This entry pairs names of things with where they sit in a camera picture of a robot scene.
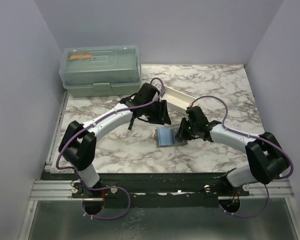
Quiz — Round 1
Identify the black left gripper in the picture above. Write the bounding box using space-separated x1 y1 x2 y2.
143 100 171 126

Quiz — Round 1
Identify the beige card holder wallet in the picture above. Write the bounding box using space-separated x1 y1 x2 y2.
154 127 188 148

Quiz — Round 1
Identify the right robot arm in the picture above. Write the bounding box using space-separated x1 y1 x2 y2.
175 106 291 196

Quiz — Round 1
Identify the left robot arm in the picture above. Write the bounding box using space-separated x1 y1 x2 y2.
58 83 171 198

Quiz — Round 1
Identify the white rectangular card tray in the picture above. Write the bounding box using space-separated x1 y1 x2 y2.
160 85 196 115

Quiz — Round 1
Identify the green plastic storage box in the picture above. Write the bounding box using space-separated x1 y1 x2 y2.
59 45 142 98

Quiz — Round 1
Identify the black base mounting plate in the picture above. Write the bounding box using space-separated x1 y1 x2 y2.
40 171 281 208

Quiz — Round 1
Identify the orange item inside box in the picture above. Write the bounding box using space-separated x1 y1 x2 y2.
69 54 93 61

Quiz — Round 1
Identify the aluminium rail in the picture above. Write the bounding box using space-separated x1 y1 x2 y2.
29 180 72 201

